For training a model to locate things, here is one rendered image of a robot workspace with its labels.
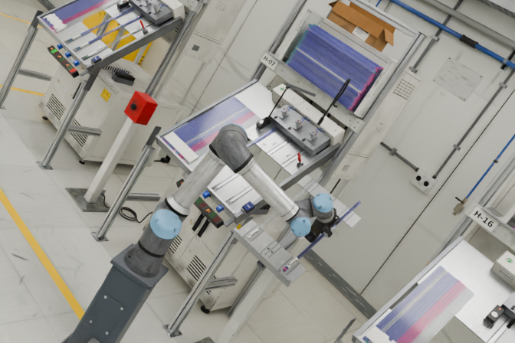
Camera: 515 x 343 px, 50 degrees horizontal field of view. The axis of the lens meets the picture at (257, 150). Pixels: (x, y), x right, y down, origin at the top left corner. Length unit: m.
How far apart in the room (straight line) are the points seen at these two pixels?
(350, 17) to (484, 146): 1.44
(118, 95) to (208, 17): 0.81
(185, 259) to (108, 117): 1.16
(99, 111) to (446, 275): 2.46
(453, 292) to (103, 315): 1.44
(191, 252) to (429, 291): 1.37
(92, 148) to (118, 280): 1.85
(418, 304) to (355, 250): 2.05
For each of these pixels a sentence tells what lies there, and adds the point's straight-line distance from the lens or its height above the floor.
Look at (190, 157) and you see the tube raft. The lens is 2.87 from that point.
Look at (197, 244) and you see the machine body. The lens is 3.18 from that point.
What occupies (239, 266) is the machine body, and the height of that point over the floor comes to 0.38.
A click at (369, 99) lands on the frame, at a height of 1.49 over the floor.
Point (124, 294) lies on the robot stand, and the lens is 2.21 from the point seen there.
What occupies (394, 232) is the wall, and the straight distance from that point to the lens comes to 4.34.
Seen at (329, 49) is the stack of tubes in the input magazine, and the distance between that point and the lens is 3.00.
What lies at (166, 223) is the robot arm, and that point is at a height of 0.77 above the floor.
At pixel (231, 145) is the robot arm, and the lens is 1.98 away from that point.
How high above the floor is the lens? 1.69
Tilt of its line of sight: 15 degrees down
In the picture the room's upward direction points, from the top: 32 degrees clockwise
